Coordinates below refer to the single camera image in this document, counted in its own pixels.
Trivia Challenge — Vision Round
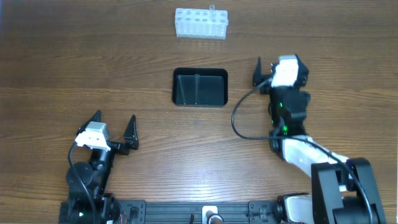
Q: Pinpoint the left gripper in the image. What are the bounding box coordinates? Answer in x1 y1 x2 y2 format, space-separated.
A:
77 110 140 156

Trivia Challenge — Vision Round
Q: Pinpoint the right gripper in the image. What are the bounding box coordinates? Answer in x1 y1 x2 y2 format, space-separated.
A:
252 54 310 95

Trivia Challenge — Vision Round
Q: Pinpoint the black tray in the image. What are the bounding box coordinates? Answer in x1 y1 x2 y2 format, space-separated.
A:
172 67 229 108

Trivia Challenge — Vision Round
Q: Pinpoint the white test tube rack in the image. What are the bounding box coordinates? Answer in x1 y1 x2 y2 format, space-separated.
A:
174 7 229 40

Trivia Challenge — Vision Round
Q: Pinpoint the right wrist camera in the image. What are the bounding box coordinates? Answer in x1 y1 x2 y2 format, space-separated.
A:
270 54 300 88

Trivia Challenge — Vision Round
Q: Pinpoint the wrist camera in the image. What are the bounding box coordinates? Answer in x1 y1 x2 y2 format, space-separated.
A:
74 121 111 152
270 54 300 88

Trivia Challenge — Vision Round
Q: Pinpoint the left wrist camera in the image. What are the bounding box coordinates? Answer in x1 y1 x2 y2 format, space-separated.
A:
74 121 111 152

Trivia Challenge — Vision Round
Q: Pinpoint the mounting rail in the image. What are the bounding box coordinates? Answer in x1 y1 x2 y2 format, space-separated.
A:
58 199 282 224

